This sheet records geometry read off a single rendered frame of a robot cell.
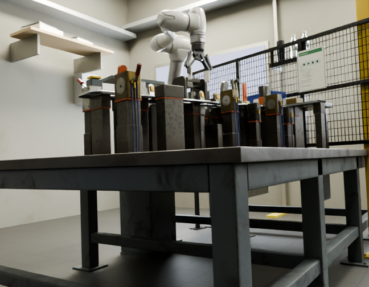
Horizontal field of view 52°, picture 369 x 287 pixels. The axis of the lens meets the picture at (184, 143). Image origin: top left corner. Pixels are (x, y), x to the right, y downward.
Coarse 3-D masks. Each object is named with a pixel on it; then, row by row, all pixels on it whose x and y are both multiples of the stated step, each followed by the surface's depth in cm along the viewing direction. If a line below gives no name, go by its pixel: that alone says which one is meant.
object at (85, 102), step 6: (84, 90) 192; (90, 90) 188; (84, 102) 192; (84, 108) 192; (84, 114) 194; (90, 114) 189; (84, 120) 194; (90, 120) 189; (90, 126) 189; (90, 132) 189; (84, 138) 193; (90, 138) 188; (84, 144) 193; (90, 144) 188; (84, 150) 193; (90, 150) 188
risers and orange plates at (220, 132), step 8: (152, 112) 191; (152, 120) 191; (152, 128) 190; (208, 128) 223; (216, 128) 218; (152, 136) 190; (208, 136) 223; (216, 136) 218; (152, 144) 190; (208, 144) 223; (216, 144) 218
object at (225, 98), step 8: (224, 96) 207; (232, 96) 204; (224, 104) 207; (232, 104) 204; (224, 112) 207; (232, 112) 205; (224, 120) 208; (232, 120) 204; (224, 128) 208; (232, 128) 204; (224, 136) 208; (232, 136) 203; (224, 144) 208; (232, 144) 203
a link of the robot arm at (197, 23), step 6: (192, 12) 216; (198, 12) 216; (192, 18) 213; (198, 18) 215; (204, 18) 218; (192, 24) 214; (198, 24) 215; (204, 24) 217; (186, 30) 216; (192, 30) 216; (198, 30) 216; (204, 30) 218
